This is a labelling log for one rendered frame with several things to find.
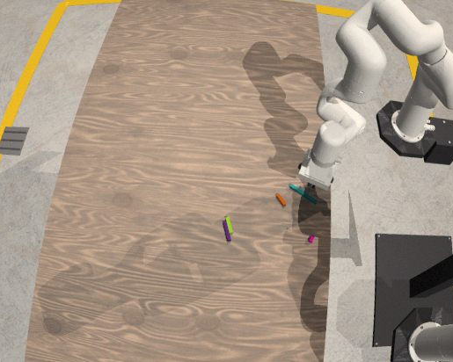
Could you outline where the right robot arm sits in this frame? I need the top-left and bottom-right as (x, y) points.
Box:
(298, 0), (453, 190)

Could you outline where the orange rod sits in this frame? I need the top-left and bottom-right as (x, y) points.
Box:
(276, 194), (286, 206)

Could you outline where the purple rod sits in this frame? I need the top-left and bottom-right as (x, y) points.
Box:
(223, 221), (231, 242)

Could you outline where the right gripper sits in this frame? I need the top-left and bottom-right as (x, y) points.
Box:
(298, 146), (338, 183)

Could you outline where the turquoise rod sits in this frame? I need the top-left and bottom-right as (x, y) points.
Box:
(289, 184), (318, 205)

